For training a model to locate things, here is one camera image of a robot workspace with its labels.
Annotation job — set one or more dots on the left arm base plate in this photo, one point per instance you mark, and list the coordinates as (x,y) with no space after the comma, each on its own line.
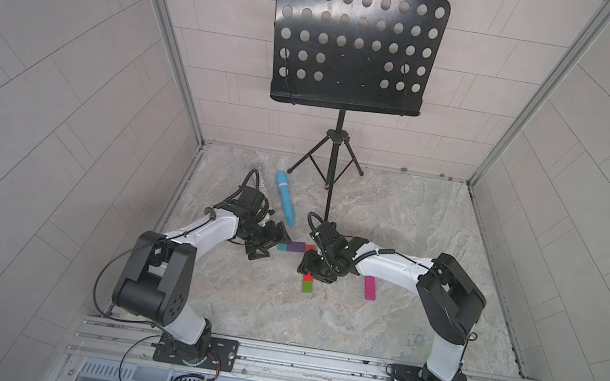
(219,353)

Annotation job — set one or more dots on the dark purple block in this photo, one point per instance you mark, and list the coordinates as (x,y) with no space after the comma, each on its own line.
(294,247)

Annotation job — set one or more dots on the aluminium front rail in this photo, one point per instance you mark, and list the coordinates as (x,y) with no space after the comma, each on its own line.
(255,361)

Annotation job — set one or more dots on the black perforated music stand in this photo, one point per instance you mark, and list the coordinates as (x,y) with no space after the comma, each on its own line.
(371,56)

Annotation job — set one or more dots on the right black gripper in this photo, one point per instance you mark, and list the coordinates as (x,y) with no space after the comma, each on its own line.
(324,260)

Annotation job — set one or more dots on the magenta rectangular block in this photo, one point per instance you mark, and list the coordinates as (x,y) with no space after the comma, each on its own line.
(370,288)

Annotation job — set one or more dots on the blue microphone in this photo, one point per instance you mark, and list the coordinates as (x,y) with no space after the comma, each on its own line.
(286,199)

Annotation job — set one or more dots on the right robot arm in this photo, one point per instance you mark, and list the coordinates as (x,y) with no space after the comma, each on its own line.
(451,300)

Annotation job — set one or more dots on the green block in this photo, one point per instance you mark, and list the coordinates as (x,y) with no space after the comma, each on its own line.
(307,287)

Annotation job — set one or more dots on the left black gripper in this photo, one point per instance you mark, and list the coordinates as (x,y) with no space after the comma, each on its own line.
(265,234)

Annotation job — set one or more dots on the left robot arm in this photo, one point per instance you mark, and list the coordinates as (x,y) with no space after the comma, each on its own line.
(157,277)

